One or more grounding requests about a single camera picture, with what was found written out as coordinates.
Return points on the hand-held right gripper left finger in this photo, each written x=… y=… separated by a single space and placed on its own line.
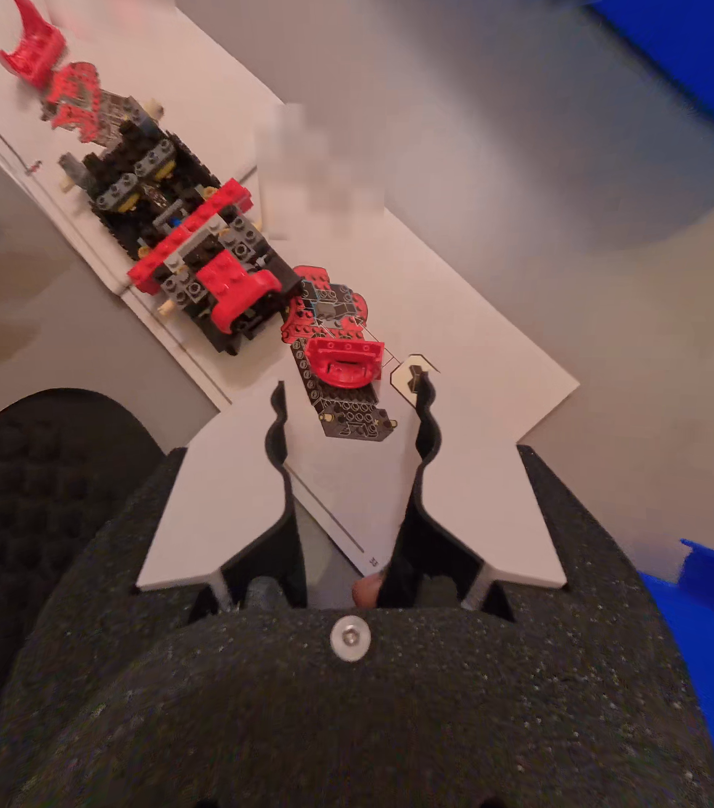
x=218 y=505

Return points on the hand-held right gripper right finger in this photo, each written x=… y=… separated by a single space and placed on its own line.
x=489 y=505

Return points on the red curved lego piece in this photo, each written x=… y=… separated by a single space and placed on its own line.
x=344 y=363

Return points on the black red lego car model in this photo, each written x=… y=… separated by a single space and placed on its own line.
x=224 y=278

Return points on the red lego windscreen piece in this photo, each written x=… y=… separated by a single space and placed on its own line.
x=28 y=60

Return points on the person's right hand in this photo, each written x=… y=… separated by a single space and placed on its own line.
x=369 y=590

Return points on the white instruction booklet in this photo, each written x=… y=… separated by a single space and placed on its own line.
x=458 y=328

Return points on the black honeycomb armrest pad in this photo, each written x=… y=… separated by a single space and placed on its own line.
x=28 y=473

